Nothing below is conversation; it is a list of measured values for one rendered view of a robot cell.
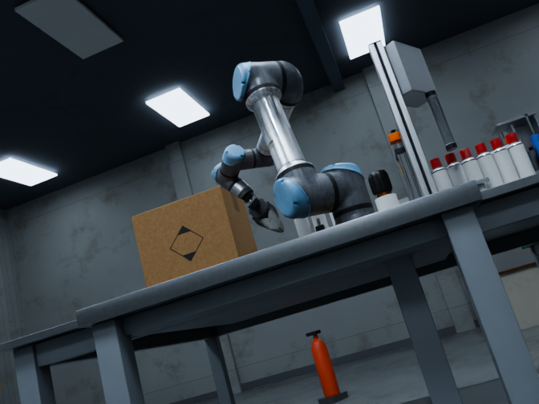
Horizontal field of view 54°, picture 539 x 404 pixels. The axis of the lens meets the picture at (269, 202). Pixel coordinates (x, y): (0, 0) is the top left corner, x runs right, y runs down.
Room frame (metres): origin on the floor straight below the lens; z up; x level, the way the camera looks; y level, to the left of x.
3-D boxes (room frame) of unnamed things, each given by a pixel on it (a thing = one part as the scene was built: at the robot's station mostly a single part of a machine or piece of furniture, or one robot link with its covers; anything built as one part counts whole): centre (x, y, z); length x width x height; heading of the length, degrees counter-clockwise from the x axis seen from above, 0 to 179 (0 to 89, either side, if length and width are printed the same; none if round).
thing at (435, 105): (1.67, -0.62, 1.18); 0.04 x 0.04 x 0.21
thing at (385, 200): (2.09, -0.45, 1.03); 0.09 x 0.09 x 0.30
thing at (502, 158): (1.74, -0.80, 0.98); 0.05 x 0.05 x 0.20
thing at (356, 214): (1.49, -0.22, 0.89); 0.15 x 0.15 x 0.10
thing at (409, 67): (1.70, -0.57, 1.38); 0.17 x 0.10 x 0.19; 135
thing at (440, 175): (1.78, -0.59, 0.98); 0.05 x 0.05 x 0.20
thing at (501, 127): (1.82, -0.91, 1.14); 0.14 x 0.11 x 0.01; 80
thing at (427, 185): (1.65, -0.50, 1.17); 0.04 x 0.04 x 0.67; 80
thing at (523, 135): (1.82, -0.91, 1.01); 0.14 x 0.13 x 0.26; 80
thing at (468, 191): (1.53, -0.05, 0.81); 0.90 x 0.90 x 0.04; 78
